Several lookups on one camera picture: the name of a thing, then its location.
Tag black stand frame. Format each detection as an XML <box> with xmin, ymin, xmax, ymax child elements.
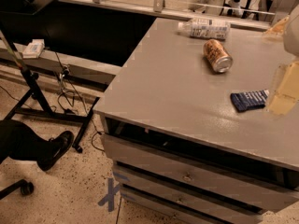
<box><xmin>0</xmin><ymin>23</ymin><xmax>99</xmax><ymax>153</ymax></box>

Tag small white box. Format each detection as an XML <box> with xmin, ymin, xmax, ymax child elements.
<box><xmin>22</xmin><ymin>39</ymin><xmax>45</xmax><ymax>59</ymax></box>

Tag clear plastic water bottle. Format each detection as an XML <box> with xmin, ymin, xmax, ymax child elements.
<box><xmin>178</xmin><ymin>18</ymin><xmax>231</xmax><ymax>40</ymax></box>

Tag grey drawer cabinet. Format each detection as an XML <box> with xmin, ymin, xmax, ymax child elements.
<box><xmin>95</xmin><ymin>19</ymin><xmax>299</xmax><ymax>224</ymax></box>

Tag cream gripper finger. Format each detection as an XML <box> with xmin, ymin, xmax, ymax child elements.
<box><xmin>267</xmin><ymin>61</ymin><xmax>299</xmax><ymax>115</ymax></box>
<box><xmin>265</xmin><ymin>17</ymin><xmax>289</xmax><ymax>35</ymax></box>

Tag black floor cables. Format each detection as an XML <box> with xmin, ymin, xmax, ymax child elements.
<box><xmin>54</xmin><ymin>51</ymin><xmax>106</xmax><ymax>152</ymax></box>

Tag blue tape cross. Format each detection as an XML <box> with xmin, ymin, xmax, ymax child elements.
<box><xmin>97</xmin><ymin>172</ymin><xmax>129</xmax><ymax>212</ymax></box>

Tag blue snack packet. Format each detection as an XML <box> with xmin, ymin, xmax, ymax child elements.
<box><xmin>230</xmin><ymin>90</ymin><xmax>269</xmax><ymax>112</ymax></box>

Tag black shoe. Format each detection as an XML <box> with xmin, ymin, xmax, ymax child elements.
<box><xmin>37</xmin><ymin>131</ymin><xmax>74</xmax><ymax>172</ymax></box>

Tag black trouser leg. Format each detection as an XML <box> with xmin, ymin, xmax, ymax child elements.
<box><xmin>0</xmin><ymin>119</ymin><xmax>48</xmax><ymax>162</ymax></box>

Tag orange soda can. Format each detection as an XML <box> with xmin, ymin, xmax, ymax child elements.
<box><xmin>203</xmin><ymin>39</ymin><xmax>233</xmax><ymax>73</ymax></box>

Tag office chair base wheel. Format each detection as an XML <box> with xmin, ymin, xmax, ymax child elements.
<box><xmin>0</xmin><ymin>179</ymin><xmax>35</xmax><ymax>200</ymax></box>

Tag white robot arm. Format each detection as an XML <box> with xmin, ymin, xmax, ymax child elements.
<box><xmin>263</xmin><ymin>6</ymin><xmax>299</xmax><ymax>115</ymax></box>

